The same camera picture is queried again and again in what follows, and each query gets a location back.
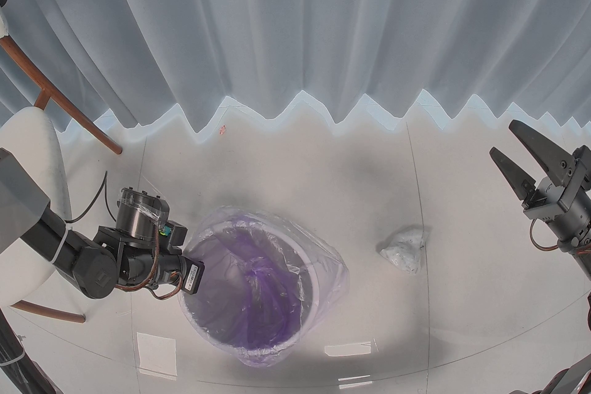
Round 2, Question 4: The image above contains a white cushioned wooden chair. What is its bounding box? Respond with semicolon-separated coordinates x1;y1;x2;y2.
0;0;123;324

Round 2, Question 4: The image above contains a white paper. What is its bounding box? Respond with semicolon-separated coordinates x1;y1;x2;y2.
378;225;431;275

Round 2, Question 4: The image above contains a white trash bin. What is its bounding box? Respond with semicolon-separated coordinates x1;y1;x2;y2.
182;219;326;351

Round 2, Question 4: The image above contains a black cable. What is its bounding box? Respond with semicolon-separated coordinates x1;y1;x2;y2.
69;171;109;224

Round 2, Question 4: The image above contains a pale blue curtain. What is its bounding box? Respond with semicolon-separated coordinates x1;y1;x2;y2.
0;0;591;136

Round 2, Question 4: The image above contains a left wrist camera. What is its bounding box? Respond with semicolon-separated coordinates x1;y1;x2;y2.
158;219;188;255

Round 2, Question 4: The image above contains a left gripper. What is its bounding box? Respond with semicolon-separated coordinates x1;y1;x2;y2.
156;254;206;296

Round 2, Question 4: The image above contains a purple plastic bag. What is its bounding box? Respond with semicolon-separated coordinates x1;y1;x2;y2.
178;205;351;369

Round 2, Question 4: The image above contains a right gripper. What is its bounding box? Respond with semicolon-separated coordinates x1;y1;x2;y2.
489;120;591;251

